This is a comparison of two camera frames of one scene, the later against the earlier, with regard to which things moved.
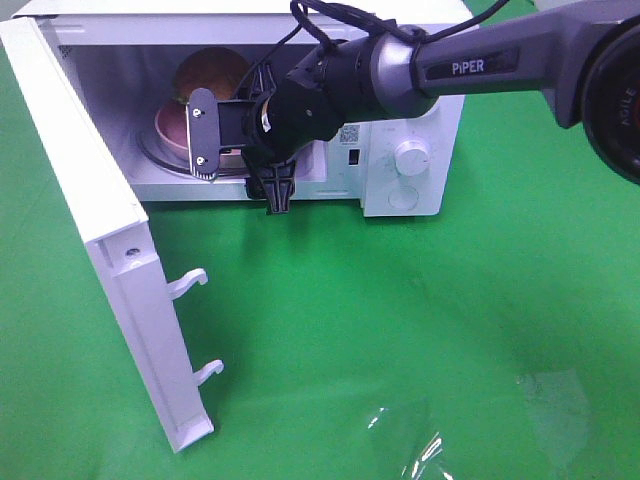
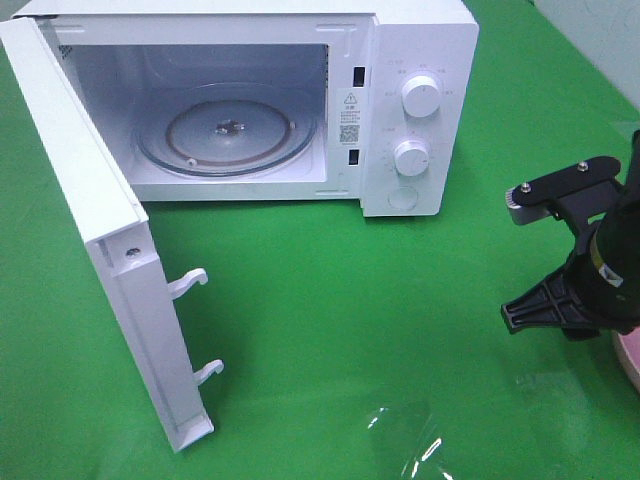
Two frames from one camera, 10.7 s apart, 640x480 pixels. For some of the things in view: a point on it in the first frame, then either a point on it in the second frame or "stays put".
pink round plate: x=171 y=126 to x=631 y=341
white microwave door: x=131 y=277 stays put
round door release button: x=403 y=198 stays put
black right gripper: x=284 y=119 to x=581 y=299
